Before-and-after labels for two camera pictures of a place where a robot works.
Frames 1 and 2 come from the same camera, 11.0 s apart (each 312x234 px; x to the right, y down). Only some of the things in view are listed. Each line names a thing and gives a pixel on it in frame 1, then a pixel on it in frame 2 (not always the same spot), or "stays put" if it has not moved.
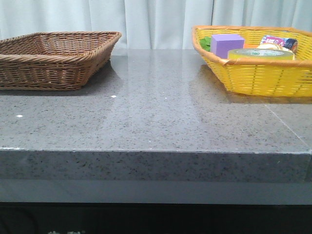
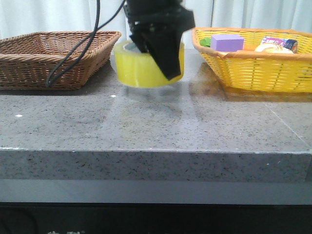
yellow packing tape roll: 261,53 to 140,69
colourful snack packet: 290,44 stays put
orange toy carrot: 250,46 stays put
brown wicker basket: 53,60 stays put
